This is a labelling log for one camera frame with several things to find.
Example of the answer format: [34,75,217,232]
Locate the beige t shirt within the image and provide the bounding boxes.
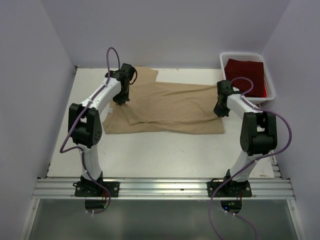
[102,66,225,135]

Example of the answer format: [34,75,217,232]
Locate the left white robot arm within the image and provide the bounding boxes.
[60,63,138,197]

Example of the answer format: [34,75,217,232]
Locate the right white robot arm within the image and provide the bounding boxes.
[213,80,278,197]

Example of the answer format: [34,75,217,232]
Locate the red t shirt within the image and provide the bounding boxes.
[224,58,267,98]

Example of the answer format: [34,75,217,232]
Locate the white plastic basket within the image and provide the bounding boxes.
[219,51,276,104]

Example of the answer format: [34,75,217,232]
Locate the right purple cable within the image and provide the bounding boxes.
[207,76,293,240]

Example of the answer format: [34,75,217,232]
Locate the purple cable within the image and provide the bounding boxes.
[207,76,293,240]
[59,46,122,196]

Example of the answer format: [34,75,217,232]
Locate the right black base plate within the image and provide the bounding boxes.
[206,181,253,198]

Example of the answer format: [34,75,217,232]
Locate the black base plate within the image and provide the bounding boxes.
[206,181,253,198]
[73,181,120,198]

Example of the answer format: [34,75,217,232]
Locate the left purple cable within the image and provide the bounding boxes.
[59,46,122,196]

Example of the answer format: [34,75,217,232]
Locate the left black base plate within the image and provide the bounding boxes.
[73,181,120,198]

